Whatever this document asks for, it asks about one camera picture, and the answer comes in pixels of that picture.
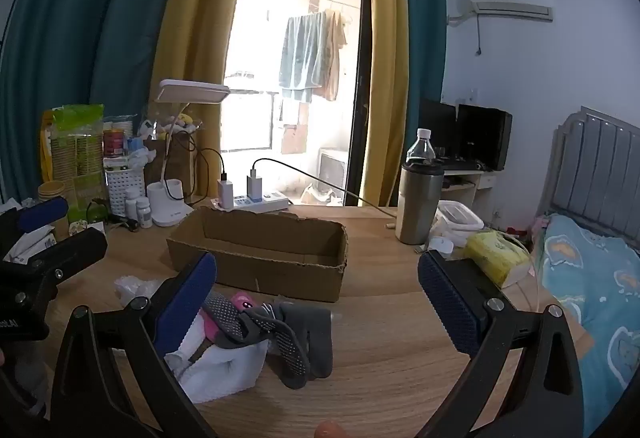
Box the white perforated basket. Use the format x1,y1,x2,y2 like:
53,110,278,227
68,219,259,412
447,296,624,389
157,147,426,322
104,165,147,217

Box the white waffle towel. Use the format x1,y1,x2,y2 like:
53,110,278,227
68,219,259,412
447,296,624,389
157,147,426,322
165,308,268,405

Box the brown paper bag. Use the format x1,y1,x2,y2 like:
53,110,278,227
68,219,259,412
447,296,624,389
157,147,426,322
144,130,197,207

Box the black charging cable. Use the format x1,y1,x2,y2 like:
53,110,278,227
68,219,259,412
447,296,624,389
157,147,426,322
192,147,231,199

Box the white charging cable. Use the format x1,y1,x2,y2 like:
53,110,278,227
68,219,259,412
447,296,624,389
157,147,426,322
252,158,398,231

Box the white air conditioner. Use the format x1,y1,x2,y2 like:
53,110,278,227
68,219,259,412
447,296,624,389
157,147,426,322
446,0,555,26

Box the clear plastic bag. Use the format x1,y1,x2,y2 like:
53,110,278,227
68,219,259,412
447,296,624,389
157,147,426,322
114,274,167,309

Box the yellow package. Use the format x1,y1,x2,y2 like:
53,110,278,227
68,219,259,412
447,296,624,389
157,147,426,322
40,110,56,183

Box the brown cardboard box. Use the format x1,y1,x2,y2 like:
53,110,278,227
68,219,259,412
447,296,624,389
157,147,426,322
166,207,348,303

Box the brown paper cup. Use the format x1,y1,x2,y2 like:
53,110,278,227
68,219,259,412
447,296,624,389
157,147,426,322
37,181,71,241

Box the small black device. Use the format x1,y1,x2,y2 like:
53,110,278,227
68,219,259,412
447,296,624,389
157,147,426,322
107,213,142,233

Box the white power strip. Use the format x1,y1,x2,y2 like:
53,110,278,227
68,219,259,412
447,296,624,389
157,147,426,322
210,190,291,213

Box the white charger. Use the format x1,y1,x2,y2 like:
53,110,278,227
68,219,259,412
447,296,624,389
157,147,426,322
245,170,263,203
216,178,236,209

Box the black monitor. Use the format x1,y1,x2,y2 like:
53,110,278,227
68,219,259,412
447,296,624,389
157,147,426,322
457,104,513,172
419,98,457,159

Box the green snack package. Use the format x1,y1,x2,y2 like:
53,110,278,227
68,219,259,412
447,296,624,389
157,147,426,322
51,104,108,223

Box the pink plush toy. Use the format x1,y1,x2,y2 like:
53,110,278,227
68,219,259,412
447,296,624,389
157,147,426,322
200,292,261,350

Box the hanging teal towel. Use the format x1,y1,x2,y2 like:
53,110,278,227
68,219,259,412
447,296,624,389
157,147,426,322
278,12,327,103

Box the blue printed blanket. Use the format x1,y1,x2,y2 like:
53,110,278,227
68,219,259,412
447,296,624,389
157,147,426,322
530,213,640,438

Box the yellow curtain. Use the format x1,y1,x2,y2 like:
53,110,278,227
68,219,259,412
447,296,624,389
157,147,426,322
362,0,413,209
150,0,258,209

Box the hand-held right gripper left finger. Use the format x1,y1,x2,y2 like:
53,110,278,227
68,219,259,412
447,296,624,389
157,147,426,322
50,250,219,438

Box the cream computer desk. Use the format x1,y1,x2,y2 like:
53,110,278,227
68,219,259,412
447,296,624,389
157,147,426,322
440,163,498,229

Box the grey padded headboard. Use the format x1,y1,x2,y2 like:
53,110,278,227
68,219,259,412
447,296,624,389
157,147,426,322
537,106,640,239

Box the teal curtain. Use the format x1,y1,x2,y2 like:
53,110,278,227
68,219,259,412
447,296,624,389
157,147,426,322
400,0,447,209
0,0,201,206

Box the steel tumbler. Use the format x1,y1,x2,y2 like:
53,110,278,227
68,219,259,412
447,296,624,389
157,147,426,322
395,162,446,246

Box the grey dotted sock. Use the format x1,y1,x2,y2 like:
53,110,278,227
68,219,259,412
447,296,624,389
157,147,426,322
240,302,334,390
202,294,281,352

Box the white desk lamp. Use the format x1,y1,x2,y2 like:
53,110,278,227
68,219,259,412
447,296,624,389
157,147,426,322
146,78,232,227

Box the yellow tissue pack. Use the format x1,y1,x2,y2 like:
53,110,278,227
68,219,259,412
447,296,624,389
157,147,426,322
462,230,532,289

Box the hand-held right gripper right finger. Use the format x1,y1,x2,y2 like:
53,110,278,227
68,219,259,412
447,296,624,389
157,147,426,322
415,249,582,438

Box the crumpled white paper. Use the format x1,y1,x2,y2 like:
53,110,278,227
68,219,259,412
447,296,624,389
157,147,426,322
7,225,62,265

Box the white balcony appliance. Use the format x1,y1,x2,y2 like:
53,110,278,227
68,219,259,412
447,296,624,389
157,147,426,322
317,147,349,195

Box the clear water bottle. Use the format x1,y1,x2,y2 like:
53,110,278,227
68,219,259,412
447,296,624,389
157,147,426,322
405,128,435,167

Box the hanging beige garment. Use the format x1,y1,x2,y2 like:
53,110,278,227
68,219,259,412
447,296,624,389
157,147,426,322
320,8,349,101

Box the black door frame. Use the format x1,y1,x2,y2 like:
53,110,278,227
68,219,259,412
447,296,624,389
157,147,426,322
350,0,374,207

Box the white mouse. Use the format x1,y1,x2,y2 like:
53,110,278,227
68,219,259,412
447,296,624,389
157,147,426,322
427,235,455,257

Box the white lidded container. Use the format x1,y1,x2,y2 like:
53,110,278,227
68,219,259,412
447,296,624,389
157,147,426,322
435,199,485,235

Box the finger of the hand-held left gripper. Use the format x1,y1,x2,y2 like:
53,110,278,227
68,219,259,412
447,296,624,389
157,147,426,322
0,229,109,319
0,196,69,249

